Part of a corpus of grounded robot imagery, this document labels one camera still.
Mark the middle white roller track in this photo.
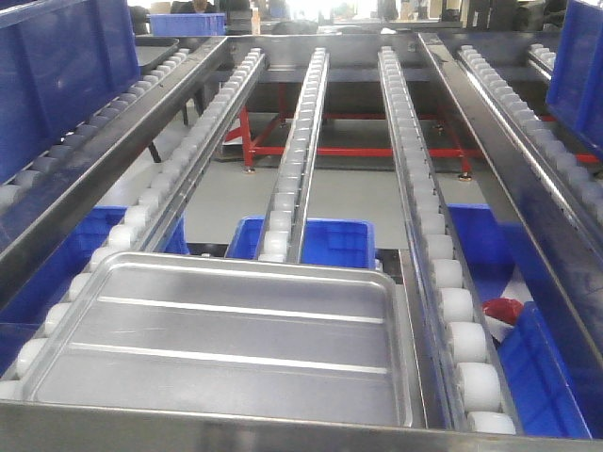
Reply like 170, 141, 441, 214
255, 47, 330, 264

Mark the steel divider rail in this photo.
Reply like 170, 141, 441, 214
1, 37, 228, 304
417, 33, 602, 373

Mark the right steel divider rail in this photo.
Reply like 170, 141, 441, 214
417, 33, 602, 373

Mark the ribbed silver metal tray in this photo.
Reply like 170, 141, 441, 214
20, 252, 413, 427

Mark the far left roller track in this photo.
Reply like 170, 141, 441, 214
1, 48, 190, 214

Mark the steel front shelf rail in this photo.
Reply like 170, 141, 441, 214
1, 401, 602, 451

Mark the red metal frame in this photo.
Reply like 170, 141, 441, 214
221, 82, 599, 171

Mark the blue bin below left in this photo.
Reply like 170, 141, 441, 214
0, 204, 189, 373

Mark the red white object in bin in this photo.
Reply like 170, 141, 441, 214
481, 298, 524, 343

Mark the distant blue crate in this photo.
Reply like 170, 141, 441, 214
149, 13, 226, 37

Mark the left white roller track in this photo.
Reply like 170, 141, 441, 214
1, 48, 265, 401

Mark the white roller track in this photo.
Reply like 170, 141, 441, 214
1, 48, 265, 401
255, 47, 330, 264
378, 46, 523, 434

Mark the blue bin below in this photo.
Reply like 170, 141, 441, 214
448, 203, 602, 439
225, 216, 376, 269
0, 204, 189, 373

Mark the far right roller track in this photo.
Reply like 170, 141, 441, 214
457, 43, 603, 227

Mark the left steel divider rail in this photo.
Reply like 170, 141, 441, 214
1, 37, 228, 304

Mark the blue crate upper left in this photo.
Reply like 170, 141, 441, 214
1, 1, 139, 180

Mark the right white roller track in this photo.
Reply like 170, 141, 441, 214
378, 46, 523, 434

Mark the blue bin below centre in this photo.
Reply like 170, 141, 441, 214
225, 216, 376, 269

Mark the blue bin below right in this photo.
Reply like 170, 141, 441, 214
448, 203, 602, 439

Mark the blue crate upper right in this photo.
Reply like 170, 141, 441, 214
546, 1, 602, 156

